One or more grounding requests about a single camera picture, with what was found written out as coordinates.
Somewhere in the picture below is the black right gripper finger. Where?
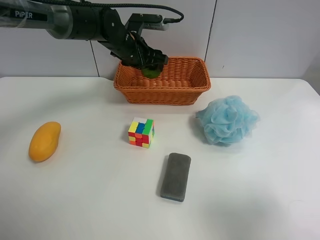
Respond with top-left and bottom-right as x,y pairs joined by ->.
134,33 -> 168,66

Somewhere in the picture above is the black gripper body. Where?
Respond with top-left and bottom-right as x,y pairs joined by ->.
96,7 -> 140,66

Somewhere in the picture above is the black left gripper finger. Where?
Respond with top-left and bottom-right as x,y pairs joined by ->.
121,47 -> 160,70

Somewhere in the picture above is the green lemon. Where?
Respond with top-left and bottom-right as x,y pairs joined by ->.
141,64 -> 164,79

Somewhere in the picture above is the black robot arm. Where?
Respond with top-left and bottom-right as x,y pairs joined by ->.
0,0 -> 169,71

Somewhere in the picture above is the orange wicker basket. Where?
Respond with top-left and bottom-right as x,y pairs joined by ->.
113,56 -> 211,106

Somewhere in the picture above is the colourful puzzle cube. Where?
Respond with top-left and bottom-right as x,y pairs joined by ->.
127,117 -> 155,149

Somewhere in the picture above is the blue mesh bath sponge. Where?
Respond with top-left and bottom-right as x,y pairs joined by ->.
195,95 -> 260,145

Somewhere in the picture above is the grey board eraser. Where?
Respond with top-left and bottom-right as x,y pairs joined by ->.
160,152 -> 191,203

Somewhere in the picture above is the yellow mango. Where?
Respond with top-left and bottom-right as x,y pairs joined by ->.
28,121 -> 62,162

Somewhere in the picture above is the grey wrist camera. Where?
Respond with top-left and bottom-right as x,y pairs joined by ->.
125,13 -> 169,35

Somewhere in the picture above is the black camera cable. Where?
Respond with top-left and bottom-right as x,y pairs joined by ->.
67,0 -> 185,25

